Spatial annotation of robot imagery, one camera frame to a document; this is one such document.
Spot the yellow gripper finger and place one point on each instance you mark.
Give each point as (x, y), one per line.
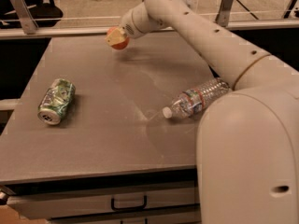
(115, 36)

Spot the red apple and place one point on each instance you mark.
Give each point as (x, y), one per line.
(119, 42)

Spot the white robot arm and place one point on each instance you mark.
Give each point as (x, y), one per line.
(247, 148)

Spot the clear plastic water bottle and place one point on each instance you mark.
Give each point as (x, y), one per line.
(196, 100)

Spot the crushed green soda can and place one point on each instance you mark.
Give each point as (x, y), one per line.
(57, 99)

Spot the black office chair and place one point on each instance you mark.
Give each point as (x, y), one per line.
(44, 12)

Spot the lower grey drawer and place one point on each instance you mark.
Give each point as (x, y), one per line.
(163, 215)

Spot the left metal railing bracket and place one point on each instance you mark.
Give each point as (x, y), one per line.
(27, 22)

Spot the right metal railing bracket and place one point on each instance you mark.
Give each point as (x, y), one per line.
(223, 15)

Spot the grey drawer with black handle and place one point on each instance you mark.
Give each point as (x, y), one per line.
(105, 200)

